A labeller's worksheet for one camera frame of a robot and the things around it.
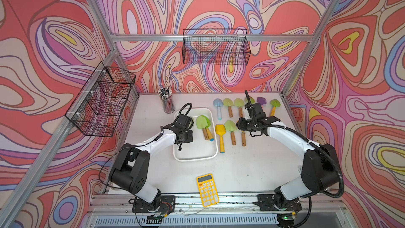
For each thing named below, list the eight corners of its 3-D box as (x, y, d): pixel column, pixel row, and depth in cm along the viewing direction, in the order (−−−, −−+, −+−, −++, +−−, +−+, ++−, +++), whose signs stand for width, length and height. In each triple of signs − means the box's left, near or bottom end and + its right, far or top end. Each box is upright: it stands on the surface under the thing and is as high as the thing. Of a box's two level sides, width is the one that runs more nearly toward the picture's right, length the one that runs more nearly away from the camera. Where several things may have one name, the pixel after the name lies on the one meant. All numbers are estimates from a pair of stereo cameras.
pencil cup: (162, 113, 110) (156, 96, 96) (164, 104, 115) (159, 86, 102) (174, 113, 110) (170, 96, 96) (176, 104, 115) (172, 86, 102)
